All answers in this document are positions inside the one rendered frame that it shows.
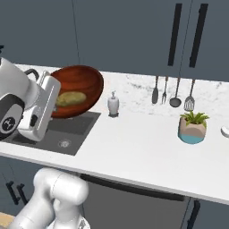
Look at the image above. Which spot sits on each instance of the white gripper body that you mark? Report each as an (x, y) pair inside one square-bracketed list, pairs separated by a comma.
[(49, 92)]

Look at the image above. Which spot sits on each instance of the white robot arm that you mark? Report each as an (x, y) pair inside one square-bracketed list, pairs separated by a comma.
[(59, 190)]

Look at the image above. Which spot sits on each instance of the yellow-green potato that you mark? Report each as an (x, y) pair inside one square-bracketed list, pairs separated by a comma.
[(71, 98)]

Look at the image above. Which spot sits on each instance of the red-brown wooden bowl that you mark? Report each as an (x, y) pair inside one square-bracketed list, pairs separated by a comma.
[(80, 78)]

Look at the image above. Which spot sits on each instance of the dark grey sink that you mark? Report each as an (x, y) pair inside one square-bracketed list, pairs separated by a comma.
[(70, 134)]

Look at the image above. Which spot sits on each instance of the dark blue-grey base cupboard door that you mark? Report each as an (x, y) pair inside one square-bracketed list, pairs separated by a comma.
[(28, 171), (3, 184), (213, 216)]

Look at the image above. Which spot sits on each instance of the black tap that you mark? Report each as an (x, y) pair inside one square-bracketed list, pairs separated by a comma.
[(32, 71)]

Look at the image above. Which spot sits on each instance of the white soap dispenser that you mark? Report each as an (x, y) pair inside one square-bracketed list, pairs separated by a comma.
[(113, 105)]

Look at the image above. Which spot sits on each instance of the grey hanging spoon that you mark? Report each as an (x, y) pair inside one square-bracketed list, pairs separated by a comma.
[(155, 97)]

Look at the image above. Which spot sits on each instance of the grey hanging fork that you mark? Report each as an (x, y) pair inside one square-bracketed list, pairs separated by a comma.
[(164, 94)]

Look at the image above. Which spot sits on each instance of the grey hanging ladle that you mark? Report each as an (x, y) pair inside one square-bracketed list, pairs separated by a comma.
[(175, 102)]

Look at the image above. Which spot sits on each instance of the grey dishwasher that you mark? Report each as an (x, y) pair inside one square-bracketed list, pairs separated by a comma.
[(125, 208)]

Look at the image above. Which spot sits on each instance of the grey hanging slotted spatula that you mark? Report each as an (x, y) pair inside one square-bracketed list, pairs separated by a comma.
[(189, 104)]

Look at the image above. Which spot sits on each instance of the green plant in tan-blue pot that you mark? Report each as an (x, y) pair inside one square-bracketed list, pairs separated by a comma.
[(192, 131)]

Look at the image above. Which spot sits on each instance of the white round object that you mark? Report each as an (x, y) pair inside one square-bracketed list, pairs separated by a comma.
[(225, 131)]

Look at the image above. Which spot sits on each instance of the dark blue-grey wall cupboard door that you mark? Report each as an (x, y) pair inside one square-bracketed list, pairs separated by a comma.
[(216, 38), (35, 29), (125, 32)]

